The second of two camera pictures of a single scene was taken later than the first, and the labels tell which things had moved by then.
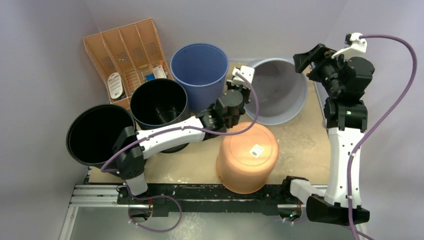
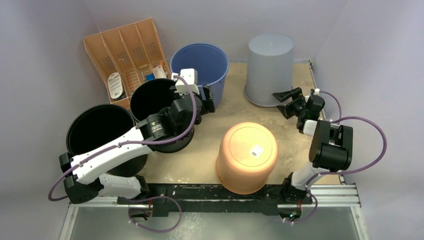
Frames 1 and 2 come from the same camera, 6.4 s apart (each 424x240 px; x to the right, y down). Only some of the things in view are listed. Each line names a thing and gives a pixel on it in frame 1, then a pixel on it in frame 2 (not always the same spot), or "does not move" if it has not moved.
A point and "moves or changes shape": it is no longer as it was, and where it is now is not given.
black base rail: [210, 200] does not move
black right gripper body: [315, 65] -> [293, 104]
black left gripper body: [245, 92] -> [181, 95]
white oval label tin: [116, 86] does not move
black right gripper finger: [303, 60] -> [282, 96]
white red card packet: [159, 72] does not move
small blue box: [150, 77] does not move
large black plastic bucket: [92, 133] does not move
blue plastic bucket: [202, 68] does not move
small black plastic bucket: [158, 103] does not move
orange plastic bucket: [246, 162] does not move
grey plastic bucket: [282, 91] moves or changes shape
